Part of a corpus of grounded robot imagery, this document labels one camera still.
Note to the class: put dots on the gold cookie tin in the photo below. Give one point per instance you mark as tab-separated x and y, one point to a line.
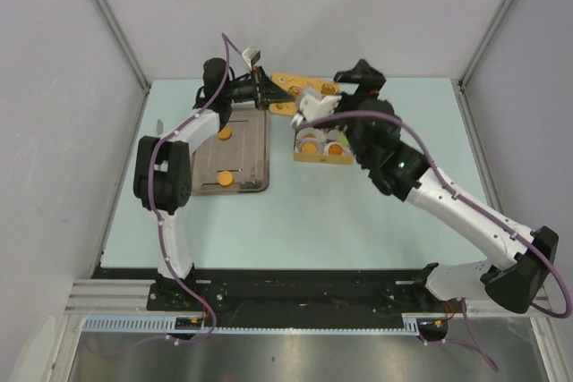
322	158

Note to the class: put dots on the steel baking tray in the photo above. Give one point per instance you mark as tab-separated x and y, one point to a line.
246	154

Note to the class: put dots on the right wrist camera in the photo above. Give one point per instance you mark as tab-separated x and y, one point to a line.
311	105

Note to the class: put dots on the white cable duct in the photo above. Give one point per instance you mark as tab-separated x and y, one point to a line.
185	325

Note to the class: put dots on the steel tin lid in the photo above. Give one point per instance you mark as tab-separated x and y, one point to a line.
293	84

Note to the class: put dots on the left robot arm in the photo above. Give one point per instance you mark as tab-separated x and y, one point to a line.
163	172

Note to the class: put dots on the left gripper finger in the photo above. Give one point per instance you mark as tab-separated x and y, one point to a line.
268	96
264	82

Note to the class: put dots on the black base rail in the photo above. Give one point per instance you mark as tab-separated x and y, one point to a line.
307	298

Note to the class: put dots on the steel tongs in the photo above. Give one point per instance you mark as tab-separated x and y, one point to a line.
159	127

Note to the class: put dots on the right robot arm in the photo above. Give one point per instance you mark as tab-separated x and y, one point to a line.
517	257

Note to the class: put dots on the white paper cup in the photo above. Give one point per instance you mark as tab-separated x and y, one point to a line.
318	144
334	134
320	134
347	152

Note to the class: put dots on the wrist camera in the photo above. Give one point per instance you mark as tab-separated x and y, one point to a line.
251	56
311	105

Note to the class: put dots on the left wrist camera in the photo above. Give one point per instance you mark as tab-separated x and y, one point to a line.
251	56

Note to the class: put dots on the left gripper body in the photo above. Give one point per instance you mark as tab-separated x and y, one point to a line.
246	90

